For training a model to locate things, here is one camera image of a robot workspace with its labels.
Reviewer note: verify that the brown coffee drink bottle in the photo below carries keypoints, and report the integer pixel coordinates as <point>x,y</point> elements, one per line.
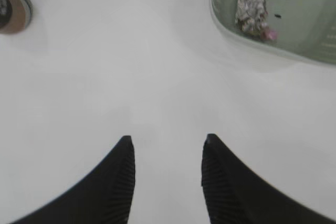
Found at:
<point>16,15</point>

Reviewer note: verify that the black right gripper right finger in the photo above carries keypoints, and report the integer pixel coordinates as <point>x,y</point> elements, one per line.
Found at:
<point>235,194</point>

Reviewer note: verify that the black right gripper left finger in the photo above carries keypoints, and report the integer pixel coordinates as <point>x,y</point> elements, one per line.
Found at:
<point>103,196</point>

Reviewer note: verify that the paper with pink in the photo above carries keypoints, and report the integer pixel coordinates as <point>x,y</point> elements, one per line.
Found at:
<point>251,19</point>

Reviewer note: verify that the grey-green woven plastic basket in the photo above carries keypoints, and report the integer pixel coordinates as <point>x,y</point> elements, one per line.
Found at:
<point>304,27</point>

